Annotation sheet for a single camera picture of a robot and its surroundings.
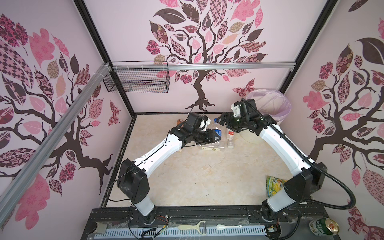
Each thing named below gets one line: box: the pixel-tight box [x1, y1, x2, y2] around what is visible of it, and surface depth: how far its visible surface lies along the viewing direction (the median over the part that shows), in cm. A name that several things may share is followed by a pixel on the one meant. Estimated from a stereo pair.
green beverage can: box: [309, 217, 340, 237], surface depth 64 cm
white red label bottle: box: [227, 130, 235, 150], surface depth 102 cm
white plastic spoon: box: [216, 224, 243, 231], surface depth 72 cm
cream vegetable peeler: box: [178, 220, 207, 236], surface depth 72 cm
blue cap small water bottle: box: [212, 118, 222, 137], surface depth 77 cm
